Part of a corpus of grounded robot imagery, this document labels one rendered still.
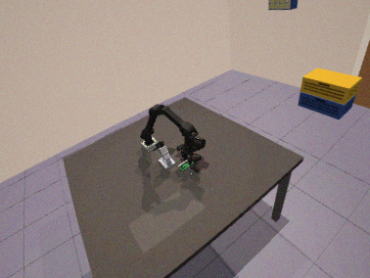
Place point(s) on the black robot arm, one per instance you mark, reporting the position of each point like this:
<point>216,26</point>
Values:
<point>185,127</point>

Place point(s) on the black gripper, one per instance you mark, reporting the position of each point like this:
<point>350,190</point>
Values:
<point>188,150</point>

